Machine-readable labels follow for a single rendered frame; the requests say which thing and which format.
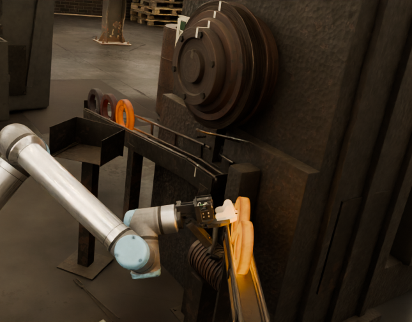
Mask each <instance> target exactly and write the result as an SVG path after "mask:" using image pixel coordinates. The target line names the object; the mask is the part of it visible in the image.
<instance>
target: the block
mask: <svg viewBox="0 0 412 322"><path fill-rule="evenodd" d="M260 175H261V170H260V169H259V168H257V167H256V166H254V165H252V164H250V163H243V164H234V165H230V167H229V172H228V176H227V183H226V188H225V195H224V201H225V200H231V202H232V203H236V200H237V198H238V197H247V198H249V200H250V220H249V221H251V220H252V214H253V210H254V205H255V201H256V194H257V188H258V184H259V178H260ZM223 204H224V203H223Z"/></svg>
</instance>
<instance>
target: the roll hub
mask: <svg viewBox="0 0 412 322"><path fill-rule="evenodd" d="M197 28H198V32H199V31H202V33H203V36H202V38H198V35H197V38H196V37H195V35H196V29H197ZM181 36H183V38H184V40H183V42H180V41H179V39H178V41H177V43H176V46H175V49H174V54H173V59H172V65H173V66H175V67H176V71H175V72H173V77H174V83H175V86H176V89H177V90H178V93H179V95H180V96H181V95H182V93H185V94H186V98H185V100H184V101H185V102H186V103H188V104H190V105H207V104H210V103H211V102H213V101H214V100H215V99H216V98H217V97H218V95H219V94H220V92H221V90H222V88H223V85H224V82H225V75H226V56H225V50H224V46H223V45H222V42H221V40H220V38H219V37H218V35H217V34H216V32H214V31H213V30H212V29H210V28H203V27H190V28H188V29H186V30H185V31H184V32H183V33H182V34H181ZM210 61H214V63H215V66H214V67H213V68H211V67H210V66H209V62H210ZM201 92H203V93H205V98H204V99H202V98H201V97H200V94H201Z"/></svg>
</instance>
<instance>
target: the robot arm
mask: <svg viewBox="0 0 412 322"><path fill-rule="evenodd" d="M0 152H1V154H2V155H1V156H0V210H1V209H2V208H3V206H4V205H5V204H6V203H7V202H8V201H9V199H10V198H11V197H12V195H13V194H14V193H15V192H16V191H17V190H18V189H19V187H20V186H21V185H22V184H23V182H25V180H26V179H28V177H30V176H32V177H33V178H34V179H35V180H36V181H37V182H38V183H39V184H40V185H41V186H42V187H43V188H44V189H45V190H46V191H47V192H48V193H49V194H50V195H51V196H52V197H53V198H54V199H55V200H57V201H58V202H59V203H60V204H61V205H62V206H63V207H64V208H65V209H66V210H67V211H68V212H69V213H70V214H71V215H72V216H74V217H75V218H76V219H77V220H78V221H79V222H80V223H81V224H82V225H83V226H84V227H85V228H86V229H87V230H88V231H89V232H90V233H91V234H92V235H93V236H94V237H95V238H96V239H97V240H98V241H99V242H100V243H101V244H102V245H103V246H104V247H105V248H107V250H108V251H109V252H110V253H111V254H112V255H113V256H114V257H115V258H116V260H117V262H118V263H119V264H120V265H121V266H122V267H123V268H126V269H128V270H131V275H132V278H133V279H145V278H151V277H158V276H159V275H160V270H161V266H160V254H159V246H158V235H161V234H169V233H177V232H178V231H179V229H183V223H186V226H187V227H188V228H189V230H190V231H191V232H192V233H193V234H194V235H195V237H196V238H197V239H198V240H199V241H200V242H201V243H202V245H204V246H205V248H206V249H207V248H208V247H210V246H212V237H211V236H210V235H209V234H208V233H207V232H206V231H205V230H204V228H212V227H222V226H225V225H228V224H230V223H231V222H234V221H236V220H237V216H238V211H237V210H235V209H234V206H233V204H232V202H231V200H225V201H224V204H223V206H219V207H217V208H216V209H215V210H214V209H213V200H212V198H211V194H210V195H201V196H195V199H194V201H192V202H187V203H181V201H176V204H177V205H175V204H171V205H166V206H157V207H152V208H142V209H135V210H130V211H127V212H126V214H125V217H124V222H122V221H121V220H120V219H119V218H117V216H115V214H113V212H111V211H110V210H109V209H108V208H107V207H106V206H105V205H104V204H103V203H102V202H100V201H99V200H98V199H97V198H96V197H95V196H94V195H93V194H92V193H91V192H90V191H89V190H88V189H87V188H86V187H85V186H84V185H82V184H81V183H80V182H79V181H78V180H77V179H76V178H75V177H73V176H72V175H71V174H70V173H69V172H68V171H67V170H66V169H65V168H64V167H63V166H62V165H61V164H60V163H59V162H58V161H56V160H55V159H54V158H53V157H52V156H51V155H50V150H49V147H48V146H47V145H46V143H45V141H44V140H43V139H41V138H40V137H38V136H37V135H36V134H35V133H34V132H32V131H31V130H30V129H29V128H28V127H27V126H25V125H21V124H18V123H14V124H11V125H7V126H5V127H4V128H3V129H2V130H1V131H0ZM206 196H207V197H206ZM200 197H202V198H200Z"/></svg>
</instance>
